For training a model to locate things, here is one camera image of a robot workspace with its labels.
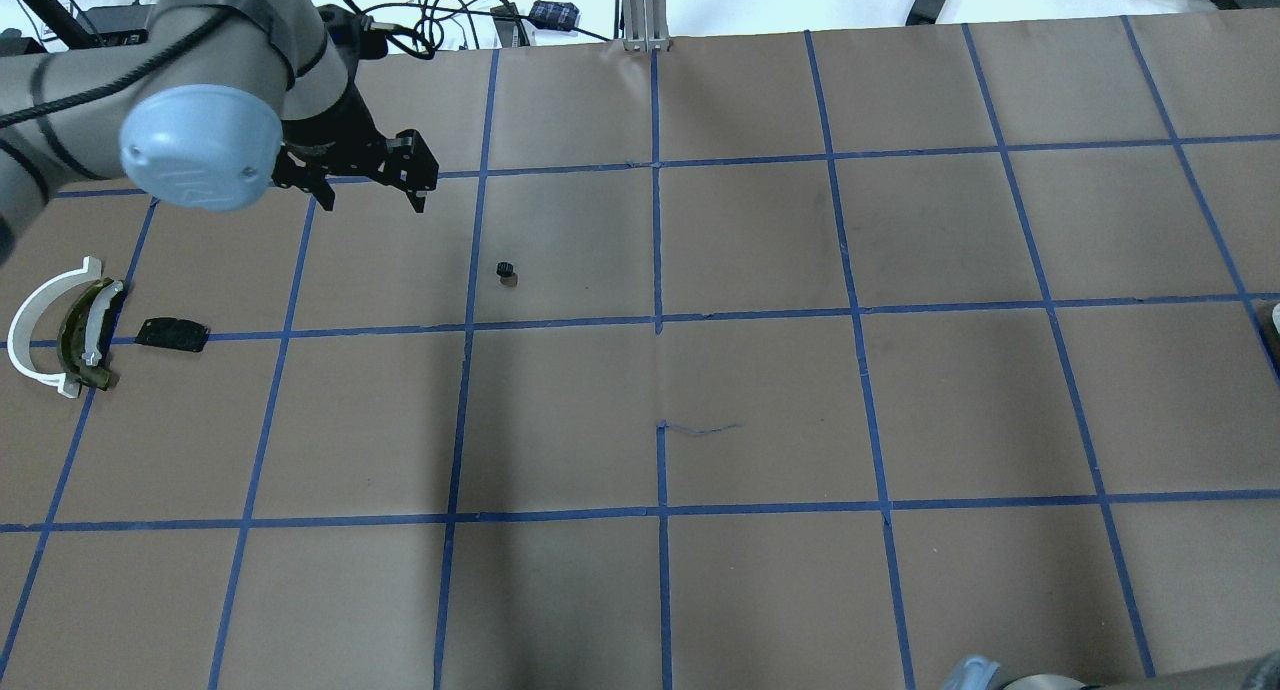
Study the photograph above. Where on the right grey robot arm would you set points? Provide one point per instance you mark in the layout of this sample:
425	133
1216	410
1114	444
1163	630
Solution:
979	672

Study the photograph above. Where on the aluminium frame post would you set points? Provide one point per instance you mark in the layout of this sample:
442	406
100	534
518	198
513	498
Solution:
643	25

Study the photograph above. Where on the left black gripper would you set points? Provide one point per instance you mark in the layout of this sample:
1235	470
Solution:
322	130

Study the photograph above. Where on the small black bearing gear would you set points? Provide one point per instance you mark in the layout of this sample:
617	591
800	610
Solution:
507	275

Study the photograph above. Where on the green brake shoe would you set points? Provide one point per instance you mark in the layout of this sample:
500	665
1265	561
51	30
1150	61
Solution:
84	334

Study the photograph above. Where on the white curved plastic arc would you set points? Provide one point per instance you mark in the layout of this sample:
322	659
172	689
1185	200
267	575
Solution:
25	320

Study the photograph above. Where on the blue plaid adapter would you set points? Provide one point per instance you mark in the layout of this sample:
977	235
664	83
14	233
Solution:
554	15

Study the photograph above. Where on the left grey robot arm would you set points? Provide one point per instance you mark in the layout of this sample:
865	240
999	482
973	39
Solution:
224	100

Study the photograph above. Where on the black brake pad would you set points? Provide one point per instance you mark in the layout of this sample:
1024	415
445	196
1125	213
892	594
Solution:
173	334

